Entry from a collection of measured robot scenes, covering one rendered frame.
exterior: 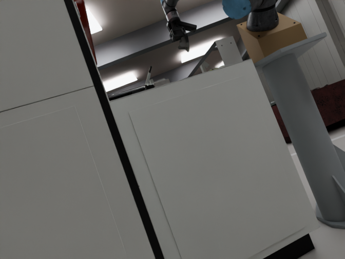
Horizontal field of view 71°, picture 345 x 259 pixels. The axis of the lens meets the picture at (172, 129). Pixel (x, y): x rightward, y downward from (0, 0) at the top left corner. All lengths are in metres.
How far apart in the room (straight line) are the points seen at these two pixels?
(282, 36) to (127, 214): 1.03
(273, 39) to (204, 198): 0.79
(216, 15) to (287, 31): 4.10
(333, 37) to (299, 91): 3.33
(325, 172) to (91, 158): 1.01
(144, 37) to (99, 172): 4.64
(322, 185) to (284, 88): 0.48
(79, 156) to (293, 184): 0.82
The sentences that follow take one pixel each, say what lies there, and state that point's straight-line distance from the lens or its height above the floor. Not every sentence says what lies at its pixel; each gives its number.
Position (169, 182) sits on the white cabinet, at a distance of 0.89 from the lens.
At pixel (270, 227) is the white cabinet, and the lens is 1.07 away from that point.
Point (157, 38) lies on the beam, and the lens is 5.15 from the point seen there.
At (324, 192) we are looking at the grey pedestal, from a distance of 1.33.
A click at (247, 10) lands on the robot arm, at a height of 1.02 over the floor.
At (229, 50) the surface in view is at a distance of 1.16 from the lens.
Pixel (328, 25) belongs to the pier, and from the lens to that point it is 4.61.
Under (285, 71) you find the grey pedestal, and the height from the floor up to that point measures 0.73.
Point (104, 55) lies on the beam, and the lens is 5.23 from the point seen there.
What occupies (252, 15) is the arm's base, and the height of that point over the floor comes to 1.04.
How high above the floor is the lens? 0.58
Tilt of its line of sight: 4 degrees up
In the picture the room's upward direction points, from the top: 21 degrees counter-clockwise
